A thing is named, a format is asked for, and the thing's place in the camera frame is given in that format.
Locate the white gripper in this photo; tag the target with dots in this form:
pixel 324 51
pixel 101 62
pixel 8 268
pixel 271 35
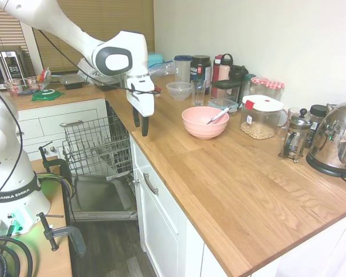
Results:
pixel 142 98

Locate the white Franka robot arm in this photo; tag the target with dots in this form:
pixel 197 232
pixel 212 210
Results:
pixel 60 23

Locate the open dishwasher door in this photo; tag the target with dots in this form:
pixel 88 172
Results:
pixel 103 196

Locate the clear plastic bowl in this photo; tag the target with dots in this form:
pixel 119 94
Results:
pixel 178 92

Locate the black food tray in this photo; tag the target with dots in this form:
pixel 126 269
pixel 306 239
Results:
pixel 72 82
pixel 106 86

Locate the pink bowl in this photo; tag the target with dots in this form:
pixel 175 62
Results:
pixel 196 127

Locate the clear zip bag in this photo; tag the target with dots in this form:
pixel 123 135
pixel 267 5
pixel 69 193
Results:
pixel 161 69

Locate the clear drinking glass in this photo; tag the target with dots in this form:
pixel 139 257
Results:
pixel 198 95

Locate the teal plastic container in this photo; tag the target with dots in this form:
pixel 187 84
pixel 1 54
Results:
pixel 154 59

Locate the clear pitcher with blue lid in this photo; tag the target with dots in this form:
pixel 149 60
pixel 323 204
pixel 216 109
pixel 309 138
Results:
pixel 182 70

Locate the white plastic bag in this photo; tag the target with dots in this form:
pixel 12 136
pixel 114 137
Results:
pixel 85 67

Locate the black protein powder tub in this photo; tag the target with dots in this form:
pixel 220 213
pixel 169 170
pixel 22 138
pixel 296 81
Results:
pixel 201 69

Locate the teal-rimmed clear container lid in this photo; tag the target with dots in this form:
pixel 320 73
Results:
pixel 220 103

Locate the white drawer cabinet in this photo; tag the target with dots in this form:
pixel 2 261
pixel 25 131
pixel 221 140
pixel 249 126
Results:
pixel 54 115

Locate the red water bottle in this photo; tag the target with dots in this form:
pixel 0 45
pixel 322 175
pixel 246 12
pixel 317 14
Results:
pixel 216 69

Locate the clear container with black lid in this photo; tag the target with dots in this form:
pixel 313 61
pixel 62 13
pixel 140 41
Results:
pixel 225 84

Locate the black metal clamp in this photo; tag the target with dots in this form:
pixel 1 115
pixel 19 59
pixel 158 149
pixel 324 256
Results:
pixel 72 231
pixel 56 163

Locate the pink bottle with black cap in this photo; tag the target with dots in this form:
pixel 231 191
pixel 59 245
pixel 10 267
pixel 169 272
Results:
pixel 223 73

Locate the green plastic lid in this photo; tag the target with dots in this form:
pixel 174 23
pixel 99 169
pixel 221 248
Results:
pixel 46 95

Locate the colourful snack bag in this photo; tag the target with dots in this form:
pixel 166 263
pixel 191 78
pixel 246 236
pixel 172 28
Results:
pixel 44 76

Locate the black shaker bottle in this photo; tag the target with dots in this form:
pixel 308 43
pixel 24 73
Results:
pixel 236 73

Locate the brown window blind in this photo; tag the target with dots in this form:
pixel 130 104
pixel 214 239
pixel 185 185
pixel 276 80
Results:
pixel 109 17
pixel 3 31

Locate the white kitchen cabinet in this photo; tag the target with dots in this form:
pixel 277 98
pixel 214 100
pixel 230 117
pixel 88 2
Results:
pixel 161 231

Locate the jar with green lid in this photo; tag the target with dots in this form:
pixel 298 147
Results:
pixel 248 83

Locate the clear plastic cup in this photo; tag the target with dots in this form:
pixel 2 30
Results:
pixel 14 88
pixel 33 83

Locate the cereal jar with white lid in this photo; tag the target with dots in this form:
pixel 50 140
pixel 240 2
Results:
pixel 259 121

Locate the jar with red checkered lid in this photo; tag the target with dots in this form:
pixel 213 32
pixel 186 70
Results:
pixel 275 89
pixel 259 85

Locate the stainless steel microwave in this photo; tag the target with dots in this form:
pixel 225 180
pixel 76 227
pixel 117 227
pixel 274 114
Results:
pixel 5 66

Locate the clear glass mug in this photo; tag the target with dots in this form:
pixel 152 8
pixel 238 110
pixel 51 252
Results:
pixel 291 114

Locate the glass French press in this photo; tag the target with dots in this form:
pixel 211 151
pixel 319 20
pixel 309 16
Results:
pixel 295 135

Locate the jar with black lid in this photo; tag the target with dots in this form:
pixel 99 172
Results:
pixel 318 111

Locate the stainless steel electric kettle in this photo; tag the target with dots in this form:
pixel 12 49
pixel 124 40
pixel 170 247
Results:
pixel 337 138

